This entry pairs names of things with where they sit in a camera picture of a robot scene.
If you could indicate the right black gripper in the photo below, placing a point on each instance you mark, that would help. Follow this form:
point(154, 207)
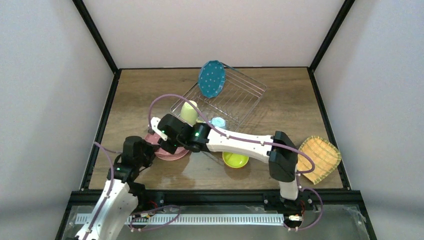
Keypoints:
point(169, 145)

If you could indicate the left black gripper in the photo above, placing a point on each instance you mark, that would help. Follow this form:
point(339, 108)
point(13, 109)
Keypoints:
point(149, 156)

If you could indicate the light green mug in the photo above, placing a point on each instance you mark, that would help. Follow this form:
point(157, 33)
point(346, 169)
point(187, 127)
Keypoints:
point(188, 112)

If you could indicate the light blue mug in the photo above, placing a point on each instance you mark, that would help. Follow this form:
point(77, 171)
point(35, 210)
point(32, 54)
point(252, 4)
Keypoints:
point(219, 122)

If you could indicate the yellow-green bowl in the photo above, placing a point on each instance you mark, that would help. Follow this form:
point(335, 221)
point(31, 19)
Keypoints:
point(233, 160)

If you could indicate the blue polka dot plate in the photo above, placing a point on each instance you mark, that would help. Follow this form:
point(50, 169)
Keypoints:
point(211, 79)

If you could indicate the pink polka dot plate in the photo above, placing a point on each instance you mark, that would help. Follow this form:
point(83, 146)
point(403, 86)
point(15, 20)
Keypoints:
point(152, 139)

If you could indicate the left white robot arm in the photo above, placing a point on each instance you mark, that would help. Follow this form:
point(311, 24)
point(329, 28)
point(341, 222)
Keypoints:
point(121, 195)

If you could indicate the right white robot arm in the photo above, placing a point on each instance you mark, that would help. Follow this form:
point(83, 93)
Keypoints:
point(277, 151)

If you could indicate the metal wire dish rack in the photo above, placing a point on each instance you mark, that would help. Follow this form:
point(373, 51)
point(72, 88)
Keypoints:
point(238, 98)

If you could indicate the black aluminium frame rail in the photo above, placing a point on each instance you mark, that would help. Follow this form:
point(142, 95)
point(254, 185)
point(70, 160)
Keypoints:
point(235, 197)

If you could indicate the white slotted cable duct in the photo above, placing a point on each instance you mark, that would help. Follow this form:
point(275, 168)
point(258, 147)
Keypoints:
point(212, 219)

